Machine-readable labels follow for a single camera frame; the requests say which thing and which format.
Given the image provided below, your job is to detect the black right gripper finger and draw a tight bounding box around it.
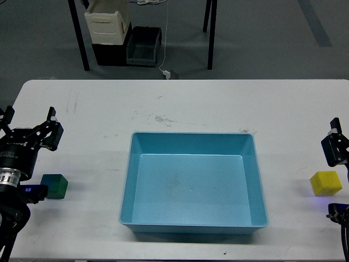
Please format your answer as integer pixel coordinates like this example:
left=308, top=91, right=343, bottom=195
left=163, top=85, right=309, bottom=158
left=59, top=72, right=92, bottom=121
left=321, top=117, right=348, bottom=167

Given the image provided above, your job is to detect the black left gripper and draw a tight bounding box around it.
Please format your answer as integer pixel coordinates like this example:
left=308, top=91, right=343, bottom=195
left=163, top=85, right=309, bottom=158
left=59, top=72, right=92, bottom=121
left=1, top=106, right=64, bottom=181

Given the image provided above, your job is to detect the yellow wooden block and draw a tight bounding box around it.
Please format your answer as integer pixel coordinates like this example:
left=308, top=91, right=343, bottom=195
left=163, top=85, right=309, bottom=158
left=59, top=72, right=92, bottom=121
left=310, top=171, right=342, bottom=197

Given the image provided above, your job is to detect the green wooden block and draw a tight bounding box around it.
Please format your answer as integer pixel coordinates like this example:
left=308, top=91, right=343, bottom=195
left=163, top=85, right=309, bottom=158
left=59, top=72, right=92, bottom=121
left=40, top=174, right=68, bottom=199

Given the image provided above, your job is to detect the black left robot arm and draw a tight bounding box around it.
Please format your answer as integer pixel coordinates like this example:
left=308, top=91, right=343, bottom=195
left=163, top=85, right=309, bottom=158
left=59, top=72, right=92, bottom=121
left=1, top=106, right=64, bottom=261

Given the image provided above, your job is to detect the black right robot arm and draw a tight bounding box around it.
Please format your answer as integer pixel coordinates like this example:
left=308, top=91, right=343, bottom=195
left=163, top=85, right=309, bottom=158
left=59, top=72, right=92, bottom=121
left=321, top=117, right=348, bottom=261

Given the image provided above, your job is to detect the black box under crate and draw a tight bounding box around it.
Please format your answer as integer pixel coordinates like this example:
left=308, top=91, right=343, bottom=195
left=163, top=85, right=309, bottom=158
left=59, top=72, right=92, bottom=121
left=92, top=29, right=133, bottom=67

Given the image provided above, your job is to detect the black table leg left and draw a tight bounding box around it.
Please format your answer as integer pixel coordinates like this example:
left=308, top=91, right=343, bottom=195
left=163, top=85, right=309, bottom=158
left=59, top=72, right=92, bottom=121
left=68, top=0, right=89, bottom=71

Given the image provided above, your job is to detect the black table leg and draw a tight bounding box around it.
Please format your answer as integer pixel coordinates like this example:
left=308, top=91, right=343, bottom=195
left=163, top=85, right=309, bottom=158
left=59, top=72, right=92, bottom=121
left=68, top=0, right=89, bottom=71
left=202, top=0, right=218, bottom=70

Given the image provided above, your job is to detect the cream plastic crate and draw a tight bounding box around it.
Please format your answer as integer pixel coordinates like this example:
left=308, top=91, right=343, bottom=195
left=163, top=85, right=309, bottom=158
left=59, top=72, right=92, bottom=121
left=85, top=0, right=130, bottom=45

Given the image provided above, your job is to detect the dark grey storage bin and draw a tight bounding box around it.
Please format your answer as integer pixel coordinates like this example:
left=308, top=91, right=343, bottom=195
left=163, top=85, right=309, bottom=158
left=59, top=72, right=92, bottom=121
left=126, top=26, right=162, bottom=67

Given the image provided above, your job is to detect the white power adapter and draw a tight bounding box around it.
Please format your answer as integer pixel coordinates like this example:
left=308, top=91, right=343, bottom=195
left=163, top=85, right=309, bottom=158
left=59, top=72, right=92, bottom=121
left=162, top=70, right=171, bottom=80

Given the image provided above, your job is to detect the blue plastic tray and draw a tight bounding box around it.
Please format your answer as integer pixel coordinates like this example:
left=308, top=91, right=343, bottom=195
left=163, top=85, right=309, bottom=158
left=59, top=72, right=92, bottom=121
left=119, top=132, right=269, bottom=235

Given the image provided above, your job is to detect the black table leg right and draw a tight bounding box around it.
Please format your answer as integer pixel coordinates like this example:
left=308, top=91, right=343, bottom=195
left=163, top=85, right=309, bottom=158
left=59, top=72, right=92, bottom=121
left=202, top=0, right=218, bottom=70

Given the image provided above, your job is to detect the white hanging cable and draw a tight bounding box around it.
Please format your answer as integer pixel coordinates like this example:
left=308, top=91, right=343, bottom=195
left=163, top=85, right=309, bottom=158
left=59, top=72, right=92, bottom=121
left=158, top=0, right=169, bottom=72

